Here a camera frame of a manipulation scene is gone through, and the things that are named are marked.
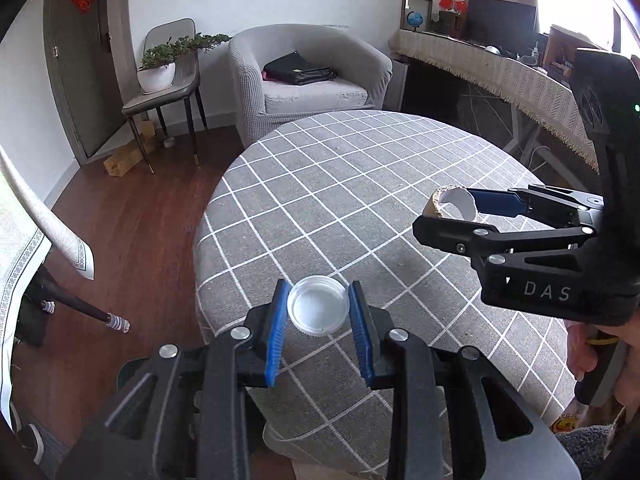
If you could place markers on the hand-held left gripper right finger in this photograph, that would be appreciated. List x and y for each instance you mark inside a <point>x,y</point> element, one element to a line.
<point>362,335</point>

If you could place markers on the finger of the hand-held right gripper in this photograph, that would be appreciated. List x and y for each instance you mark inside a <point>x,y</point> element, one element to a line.
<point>450,235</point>
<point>495,202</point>

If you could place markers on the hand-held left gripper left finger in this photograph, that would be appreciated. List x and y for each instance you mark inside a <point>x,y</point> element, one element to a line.
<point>275,335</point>

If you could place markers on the brown cardboard tube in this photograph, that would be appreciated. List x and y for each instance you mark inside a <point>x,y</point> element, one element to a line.
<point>435,205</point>

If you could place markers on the white plastic lid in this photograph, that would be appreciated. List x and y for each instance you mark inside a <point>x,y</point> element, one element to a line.
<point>317,305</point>

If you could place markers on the person's right hand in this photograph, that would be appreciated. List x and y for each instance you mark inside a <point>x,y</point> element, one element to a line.
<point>582,355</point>

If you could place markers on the grey checked tablecloth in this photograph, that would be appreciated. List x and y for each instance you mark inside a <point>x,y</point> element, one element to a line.
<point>350,185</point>

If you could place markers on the beige fringed desk cloth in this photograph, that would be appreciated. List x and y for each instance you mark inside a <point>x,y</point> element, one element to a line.
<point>525,90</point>

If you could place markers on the grey upright panel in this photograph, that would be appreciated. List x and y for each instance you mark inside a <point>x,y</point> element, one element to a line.
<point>400,85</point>

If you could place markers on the wooden desk shelf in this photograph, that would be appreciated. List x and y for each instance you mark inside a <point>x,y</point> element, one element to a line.
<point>562,45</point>

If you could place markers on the black monitor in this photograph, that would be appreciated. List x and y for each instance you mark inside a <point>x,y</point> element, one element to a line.
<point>500,22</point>

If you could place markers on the grey armchair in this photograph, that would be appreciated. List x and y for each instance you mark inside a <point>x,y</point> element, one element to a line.
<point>320,100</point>

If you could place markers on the small blue globe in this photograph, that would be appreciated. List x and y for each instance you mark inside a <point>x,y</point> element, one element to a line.
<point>415,19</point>

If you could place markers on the black table leg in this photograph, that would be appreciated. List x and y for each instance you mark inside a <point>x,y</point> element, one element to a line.
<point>75,305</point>

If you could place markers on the small red flags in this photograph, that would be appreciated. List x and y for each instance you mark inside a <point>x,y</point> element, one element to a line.
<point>450,2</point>

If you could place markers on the framed picture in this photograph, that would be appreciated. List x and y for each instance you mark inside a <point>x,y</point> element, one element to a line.
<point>406,2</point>

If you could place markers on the black handbag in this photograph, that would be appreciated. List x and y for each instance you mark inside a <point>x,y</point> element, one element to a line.
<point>295,70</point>

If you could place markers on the cardboard box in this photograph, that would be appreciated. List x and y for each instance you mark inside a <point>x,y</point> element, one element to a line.
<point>125,157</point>

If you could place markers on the grey dining chair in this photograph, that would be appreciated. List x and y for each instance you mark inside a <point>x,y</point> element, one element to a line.
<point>160,97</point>

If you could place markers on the black white shoe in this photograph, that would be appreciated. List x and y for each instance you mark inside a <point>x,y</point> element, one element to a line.
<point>30,435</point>

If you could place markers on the pale green patterned tablecloth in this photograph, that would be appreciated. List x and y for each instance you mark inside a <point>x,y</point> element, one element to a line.
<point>20,240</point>

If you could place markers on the potted green plant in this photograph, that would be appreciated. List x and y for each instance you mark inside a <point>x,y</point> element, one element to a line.
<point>157,77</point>

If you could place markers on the brown door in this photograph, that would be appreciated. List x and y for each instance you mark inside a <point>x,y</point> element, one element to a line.
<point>75,70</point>

